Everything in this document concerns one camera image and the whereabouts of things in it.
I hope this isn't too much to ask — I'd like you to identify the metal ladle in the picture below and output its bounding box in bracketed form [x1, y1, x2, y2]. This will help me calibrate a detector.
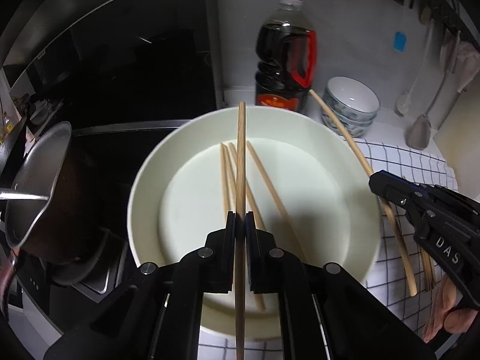
[0, 191, 51, 202]

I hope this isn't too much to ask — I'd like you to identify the white cutting board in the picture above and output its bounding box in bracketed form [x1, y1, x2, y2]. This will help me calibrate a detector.
[435, 82, 480, 181]

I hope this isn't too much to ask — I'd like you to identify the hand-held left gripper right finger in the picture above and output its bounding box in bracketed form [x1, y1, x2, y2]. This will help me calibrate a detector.
[244, 212, 437, 360]

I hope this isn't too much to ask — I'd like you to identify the grey rag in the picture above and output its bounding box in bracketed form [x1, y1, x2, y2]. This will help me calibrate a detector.
[440, 37, 480, 92]

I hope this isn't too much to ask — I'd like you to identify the long wooden chopstick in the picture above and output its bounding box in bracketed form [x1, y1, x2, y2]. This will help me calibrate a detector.
[246, 140, 306, 261]
[229, 142, 267, 311]
[309, 89, 418, 297]
[233, 101, 248, 360]

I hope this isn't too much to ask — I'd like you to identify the dark soy sauce bottle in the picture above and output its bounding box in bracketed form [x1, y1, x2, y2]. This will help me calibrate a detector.
[255, 0, 317, 115]

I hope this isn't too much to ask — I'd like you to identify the white black checkered cloth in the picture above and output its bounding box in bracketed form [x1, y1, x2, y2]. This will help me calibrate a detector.
[199, 137, 460, 360]

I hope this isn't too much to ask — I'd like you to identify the white patterned bowl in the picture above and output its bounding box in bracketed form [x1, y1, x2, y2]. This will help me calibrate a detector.
[324, 77, 380, 121]
[322, 114, 374, 138]
[323, 101, 377, 129]

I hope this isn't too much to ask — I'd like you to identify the metal spatula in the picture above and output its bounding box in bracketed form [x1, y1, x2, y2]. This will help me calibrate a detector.
[406, 37, 456, 149]

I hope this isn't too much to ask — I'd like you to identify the metal saucepan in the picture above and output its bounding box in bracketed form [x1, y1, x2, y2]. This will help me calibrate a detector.
[0, 122, 109, 308]

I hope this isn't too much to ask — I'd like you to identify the black wall rail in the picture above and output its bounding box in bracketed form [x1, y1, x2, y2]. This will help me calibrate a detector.
[341, 0, 480, 46]

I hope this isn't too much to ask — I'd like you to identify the person's right hand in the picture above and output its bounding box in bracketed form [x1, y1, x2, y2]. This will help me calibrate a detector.
[422, 274, 478, 344]

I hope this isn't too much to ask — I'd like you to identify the white round basin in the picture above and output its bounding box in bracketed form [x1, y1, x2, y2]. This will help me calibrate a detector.
[127, 106, 382, 338]

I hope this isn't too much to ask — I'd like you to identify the white dish brush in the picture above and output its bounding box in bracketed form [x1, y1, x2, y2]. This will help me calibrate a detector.
[395, 26, 432, 117]

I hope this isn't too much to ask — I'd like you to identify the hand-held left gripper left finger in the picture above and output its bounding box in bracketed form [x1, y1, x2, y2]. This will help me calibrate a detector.
[43, 212, 238, 360]

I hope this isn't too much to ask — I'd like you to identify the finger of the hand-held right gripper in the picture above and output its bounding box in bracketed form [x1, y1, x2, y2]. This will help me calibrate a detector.
[375, 170, 436, 200]
[368, 179, 425, 230]

